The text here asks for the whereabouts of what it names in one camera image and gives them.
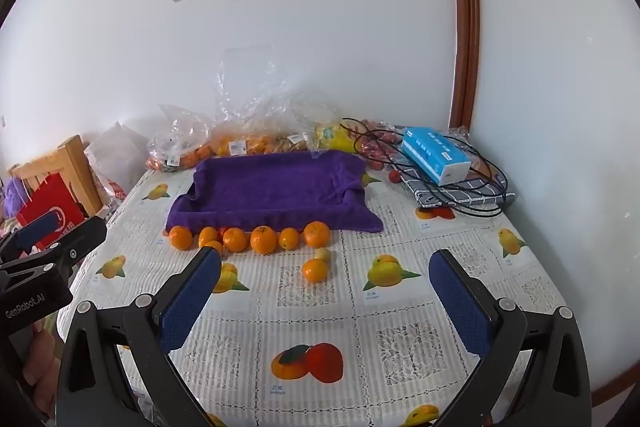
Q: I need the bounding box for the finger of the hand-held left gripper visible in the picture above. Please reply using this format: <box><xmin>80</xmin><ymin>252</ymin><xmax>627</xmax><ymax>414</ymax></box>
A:
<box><xmin>0</xmin><ymin>211</ymin><xmax>61</xmax><ymax>260</ymax></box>
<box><xmin>0</xmin><ymin>216</ymin><xmax>108</xmax><ymax>288</ymax></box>

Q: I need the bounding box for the large clear bag of oranges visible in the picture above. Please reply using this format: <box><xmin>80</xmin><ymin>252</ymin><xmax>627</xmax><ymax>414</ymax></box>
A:
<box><xmin>210</xmin><ymin>49</ymin><xmax>321</xmax><ymax>158</ymax></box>

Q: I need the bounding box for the purple towel covered tray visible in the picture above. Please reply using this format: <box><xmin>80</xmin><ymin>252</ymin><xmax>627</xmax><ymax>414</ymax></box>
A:
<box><xmin>166</xmin><ymin>151</ymin><xmax>385</xmax><ymax>235</ymax></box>

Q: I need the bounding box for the black cable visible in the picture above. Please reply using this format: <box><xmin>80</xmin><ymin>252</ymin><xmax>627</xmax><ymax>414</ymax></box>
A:
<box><xmin>341</xmin><ymin>118</ymin><xmax>510</xmax><ymax>219</ymax></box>

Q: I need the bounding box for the red box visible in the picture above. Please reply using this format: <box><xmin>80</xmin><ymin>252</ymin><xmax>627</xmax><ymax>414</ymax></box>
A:
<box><xmin>15</xmin><ymin>172</ymin><xmax>87</xmax><ymax>238</ymax></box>

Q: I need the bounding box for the large marked orange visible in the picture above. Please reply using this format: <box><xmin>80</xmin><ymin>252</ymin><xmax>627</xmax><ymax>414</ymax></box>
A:
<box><xmin>303</xmin><ymin>220</ymin><xmax>332</xmax><ymax>248</ymax></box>

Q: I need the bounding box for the white plastic bag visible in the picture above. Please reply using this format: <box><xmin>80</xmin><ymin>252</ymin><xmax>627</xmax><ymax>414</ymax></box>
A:
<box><xmin>84</xmin><ymin>122</ymin><xmax>151</xmax><ymax>212</ymax></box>

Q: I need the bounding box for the purple cloth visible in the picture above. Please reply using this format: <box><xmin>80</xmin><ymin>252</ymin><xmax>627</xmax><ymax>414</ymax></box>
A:
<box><xmin>2</xmin><ymin>179</ymin><xmax>26</xmax><ymax>220</ymax></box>

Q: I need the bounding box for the brown wooden door frame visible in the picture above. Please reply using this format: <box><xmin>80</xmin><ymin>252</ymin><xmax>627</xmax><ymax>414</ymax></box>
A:
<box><xmin>444</xmin><ymin>0</ymin><xmax>481</xmax><ymax>130</ymax></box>

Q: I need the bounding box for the wooden chair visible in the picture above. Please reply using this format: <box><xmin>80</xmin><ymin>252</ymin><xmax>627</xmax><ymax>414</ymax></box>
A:
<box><xmin>10</xmin><ymin>134</ymin><xmax>103</xmax><ymax>218</ymax></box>

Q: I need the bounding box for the patterned grey notebook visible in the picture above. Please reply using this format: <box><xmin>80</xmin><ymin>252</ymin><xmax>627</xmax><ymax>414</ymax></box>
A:
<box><xmin>390</xmin><ymin>157</ymin><xmax>516</xmax><ymax>210</ymax></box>

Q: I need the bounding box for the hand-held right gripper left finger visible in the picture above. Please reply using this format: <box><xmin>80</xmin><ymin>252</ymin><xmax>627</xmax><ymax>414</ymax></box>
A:
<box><xmin>55</xmin><ymin>246</ymin><xmax>223</xmax><ymax>427</ymax></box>

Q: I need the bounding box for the small clear bag of oranges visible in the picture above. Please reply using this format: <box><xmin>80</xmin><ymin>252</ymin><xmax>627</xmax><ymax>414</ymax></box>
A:
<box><xmin>145</xmin><ymin>103</ymin><xmax>216</xmax><ymax>172</ymax></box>

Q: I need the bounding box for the bag of red fruits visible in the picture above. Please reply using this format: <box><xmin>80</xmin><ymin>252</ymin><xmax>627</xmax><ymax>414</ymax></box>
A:
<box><xmin>352</xmin><ymin>119</ymin><xmax>416</xmax><ymax>170</ymax></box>

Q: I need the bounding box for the yellow packet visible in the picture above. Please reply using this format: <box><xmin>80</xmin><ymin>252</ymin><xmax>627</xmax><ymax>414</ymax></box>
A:
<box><xmin>312</xmin><ymin>122</ymin><xmax>357</xmax><ymax>154</ymax></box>

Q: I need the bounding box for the person's left hand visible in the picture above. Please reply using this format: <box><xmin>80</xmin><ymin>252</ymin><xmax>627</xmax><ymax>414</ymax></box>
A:
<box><xmin>22</xmin><ymin>314</ymin><xmax>63</xmax><ymax>418</ymax></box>

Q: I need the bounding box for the blue tissue pack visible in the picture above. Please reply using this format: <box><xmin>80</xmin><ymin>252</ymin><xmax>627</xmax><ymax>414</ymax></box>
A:
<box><xmin>400</xmin><ymin>126</ymin><xmax>472</xmax><ymax>186</ymax></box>

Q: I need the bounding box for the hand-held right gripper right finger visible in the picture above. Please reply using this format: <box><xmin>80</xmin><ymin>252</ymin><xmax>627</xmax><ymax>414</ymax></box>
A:
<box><xmin>428</xmin><ymin>249</ymin><xmax>593</xmax><ymax>427</ymax></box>

